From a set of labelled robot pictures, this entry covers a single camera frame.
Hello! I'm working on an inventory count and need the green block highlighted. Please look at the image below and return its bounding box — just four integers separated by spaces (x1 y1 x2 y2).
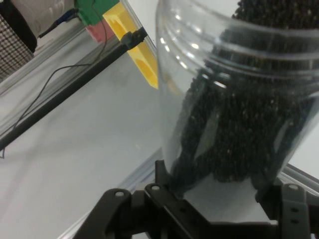
74 0 120 26

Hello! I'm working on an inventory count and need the clear plastic jar with seeds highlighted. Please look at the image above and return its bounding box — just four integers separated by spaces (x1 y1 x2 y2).
156 0 319 200

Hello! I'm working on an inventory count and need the long aluminium frame rail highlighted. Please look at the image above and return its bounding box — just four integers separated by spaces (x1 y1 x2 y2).
274 163 319 200

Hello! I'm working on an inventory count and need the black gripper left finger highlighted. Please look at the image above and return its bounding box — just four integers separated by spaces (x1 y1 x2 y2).
72 159 210 239

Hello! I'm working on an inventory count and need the white plastic bag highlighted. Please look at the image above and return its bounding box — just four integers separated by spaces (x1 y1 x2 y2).
12 0 80 38

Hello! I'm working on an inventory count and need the black fabric piece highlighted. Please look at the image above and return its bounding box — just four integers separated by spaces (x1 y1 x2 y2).
0 0 38 54

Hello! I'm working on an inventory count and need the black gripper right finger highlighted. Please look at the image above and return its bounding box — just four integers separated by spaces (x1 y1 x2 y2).
256 183 319 239

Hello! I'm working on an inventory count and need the thin black wire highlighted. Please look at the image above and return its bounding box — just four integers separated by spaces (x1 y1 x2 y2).
0 0 108 160

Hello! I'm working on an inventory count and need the blue black cable plug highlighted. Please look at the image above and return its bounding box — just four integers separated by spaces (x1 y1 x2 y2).
38 8 79 38

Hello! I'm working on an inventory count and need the black metal rod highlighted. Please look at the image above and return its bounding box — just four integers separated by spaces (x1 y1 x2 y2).
0 26 148 151

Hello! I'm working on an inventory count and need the yellow storage box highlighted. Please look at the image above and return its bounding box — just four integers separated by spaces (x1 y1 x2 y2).
102 0 160 90

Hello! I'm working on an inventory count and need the black white checked cloth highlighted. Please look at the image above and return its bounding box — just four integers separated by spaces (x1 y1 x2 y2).
0 11 34 83

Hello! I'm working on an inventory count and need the pink block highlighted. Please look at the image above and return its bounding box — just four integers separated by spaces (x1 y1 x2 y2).
85 20 110 43

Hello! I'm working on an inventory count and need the short aluminium frame rail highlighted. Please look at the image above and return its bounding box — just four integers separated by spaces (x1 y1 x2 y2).
0 24 123 135

